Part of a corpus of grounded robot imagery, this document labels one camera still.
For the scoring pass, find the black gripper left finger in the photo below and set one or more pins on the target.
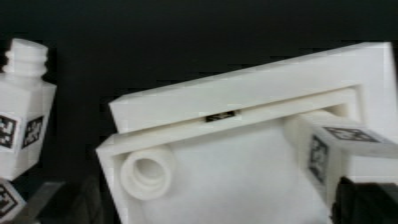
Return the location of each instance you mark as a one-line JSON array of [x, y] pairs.
[[65, 204]]

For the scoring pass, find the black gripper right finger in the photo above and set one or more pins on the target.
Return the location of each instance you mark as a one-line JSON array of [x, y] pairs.
[[365, 203]]

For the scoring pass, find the white square tabletop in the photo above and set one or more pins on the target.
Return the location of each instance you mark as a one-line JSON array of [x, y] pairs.
[[207, 172]]

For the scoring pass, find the white table leg with tag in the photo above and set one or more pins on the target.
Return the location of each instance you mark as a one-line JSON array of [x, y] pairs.
[[27, 94]]

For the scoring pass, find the white table leg two tags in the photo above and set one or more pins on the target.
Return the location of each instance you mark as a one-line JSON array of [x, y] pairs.
[[11, 201]]

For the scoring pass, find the white obstacle fence rail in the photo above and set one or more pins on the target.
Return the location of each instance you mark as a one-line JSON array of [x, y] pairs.
[[351, 67]]

